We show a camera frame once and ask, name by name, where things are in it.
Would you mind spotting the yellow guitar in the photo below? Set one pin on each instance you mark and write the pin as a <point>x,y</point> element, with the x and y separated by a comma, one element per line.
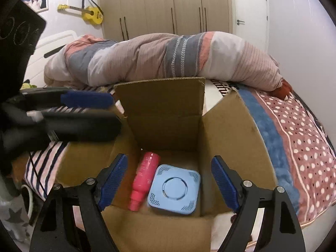
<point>86,11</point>

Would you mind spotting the blue fleece blanket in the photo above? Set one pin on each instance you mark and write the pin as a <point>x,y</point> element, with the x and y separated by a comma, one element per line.
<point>273,141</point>

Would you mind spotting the star print grey cloth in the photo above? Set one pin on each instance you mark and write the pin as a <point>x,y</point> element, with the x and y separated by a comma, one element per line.
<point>13,218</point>

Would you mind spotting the pink plastic bottle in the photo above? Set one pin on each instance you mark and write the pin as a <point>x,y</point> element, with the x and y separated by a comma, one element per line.
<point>143,179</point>

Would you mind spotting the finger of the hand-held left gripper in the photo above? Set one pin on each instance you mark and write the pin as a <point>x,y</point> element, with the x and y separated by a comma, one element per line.
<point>86,100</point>
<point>81,126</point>

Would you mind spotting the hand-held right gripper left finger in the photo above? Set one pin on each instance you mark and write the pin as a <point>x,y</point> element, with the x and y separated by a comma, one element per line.
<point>113,182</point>

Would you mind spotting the white printed bag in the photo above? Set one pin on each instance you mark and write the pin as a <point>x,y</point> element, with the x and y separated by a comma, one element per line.
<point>218,94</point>

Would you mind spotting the framed wall picture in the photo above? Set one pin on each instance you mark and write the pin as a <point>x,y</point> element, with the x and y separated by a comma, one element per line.
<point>36,1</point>

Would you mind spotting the striped pink cloth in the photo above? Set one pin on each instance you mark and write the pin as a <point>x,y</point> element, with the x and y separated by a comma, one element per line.
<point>44,162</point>

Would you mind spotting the beige wardrobe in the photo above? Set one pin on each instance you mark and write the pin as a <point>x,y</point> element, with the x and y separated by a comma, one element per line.
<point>165,8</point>

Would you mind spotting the white headboard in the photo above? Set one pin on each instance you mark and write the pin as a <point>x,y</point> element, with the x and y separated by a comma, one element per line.
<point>50,47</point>

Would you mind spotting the striped patchwork duvet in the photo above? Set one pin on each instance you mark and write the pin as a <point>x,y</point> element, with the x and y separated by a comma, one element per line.
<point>162,57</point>

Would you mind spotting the light blue square device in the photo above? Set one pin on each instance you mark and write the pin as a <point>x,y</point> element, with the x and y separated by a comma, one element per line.
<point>173,189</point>

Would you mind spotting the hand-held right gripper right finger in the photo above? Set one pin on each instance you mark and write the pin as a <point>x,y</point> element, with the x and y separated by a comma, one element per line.
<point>224,182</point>

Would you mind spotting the brown cardboard box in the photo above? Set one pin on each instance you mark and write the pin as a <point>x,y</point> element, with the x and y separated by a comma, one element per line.
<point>168,126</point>

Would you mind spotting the white door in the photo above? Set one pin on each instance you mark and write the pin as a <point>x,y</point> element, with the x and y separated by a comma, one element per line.
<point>250,13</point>

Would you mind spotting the polka dot bed sheet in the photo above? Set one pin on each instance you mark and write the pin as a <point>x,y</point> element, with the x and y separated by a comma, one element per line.
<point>294,147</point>

